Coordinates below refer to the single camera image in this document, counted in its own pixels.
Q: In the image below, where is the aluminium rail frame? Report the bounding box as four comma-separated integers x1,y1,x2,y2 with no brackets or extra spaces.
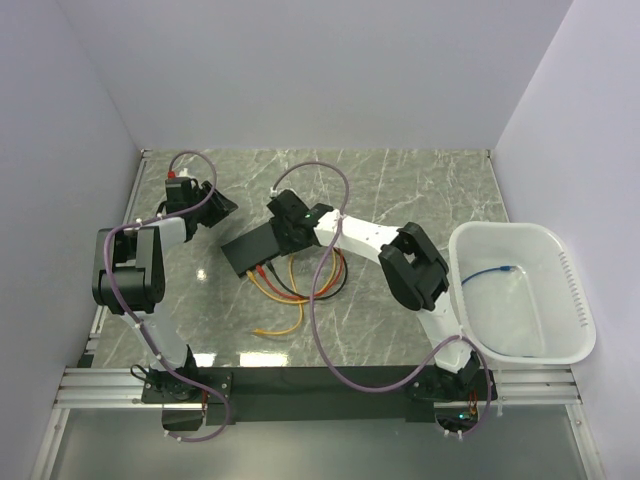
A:
36,149,599,479

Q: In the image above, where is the red ethernet cable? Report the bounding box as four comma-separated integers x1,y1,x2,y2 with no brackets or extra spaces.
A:
254,249,345,299

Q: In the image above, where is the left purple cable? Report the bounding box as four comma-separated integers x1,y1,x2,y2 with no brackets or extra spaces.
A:
102,149,233,444

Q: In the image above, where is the black network switch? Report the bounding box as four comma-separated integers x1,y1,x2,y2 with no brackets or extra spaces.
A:
221,222,281,278

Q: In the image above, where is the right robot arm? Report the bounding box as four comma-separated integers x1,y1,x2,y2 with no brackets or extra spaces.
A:
267,189,481,399

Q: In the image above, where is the purple cable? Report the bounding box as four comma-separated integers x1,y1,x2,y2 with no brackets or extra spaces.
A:
272,161,491,439
102,149,233,444

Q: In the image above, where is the blue ethernet cable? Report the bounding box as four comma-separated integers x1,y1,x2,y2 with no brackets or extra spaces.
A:
459,263,524,289

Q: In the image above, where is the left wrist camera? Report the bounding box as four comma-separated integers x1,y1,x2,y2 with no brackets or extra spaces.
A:
167,168,193,179

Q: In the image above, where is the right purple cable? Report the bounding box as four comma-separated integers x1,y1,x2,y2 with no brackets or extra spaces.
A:
272,161,491,439

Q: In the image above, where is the black ethernet cable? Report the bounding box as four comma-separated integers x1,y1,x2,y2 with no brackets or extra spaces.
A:
264,247,349,302

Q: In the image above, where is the white plastic bin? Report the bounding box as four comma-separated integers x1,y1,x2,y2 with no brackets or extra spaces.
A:
449,222,596,365

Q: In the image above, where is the orange ethernet cable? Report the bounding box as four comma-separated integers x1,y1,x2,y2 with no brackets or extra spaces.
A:
252,254,306,336

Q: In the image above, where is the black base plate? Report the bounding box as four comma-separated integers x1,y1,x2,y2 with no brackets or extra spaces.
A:
141,365,488,424

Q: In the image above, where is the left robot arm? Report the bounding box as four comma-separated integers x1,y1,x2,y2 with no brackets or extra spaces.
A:
92,177,238,402

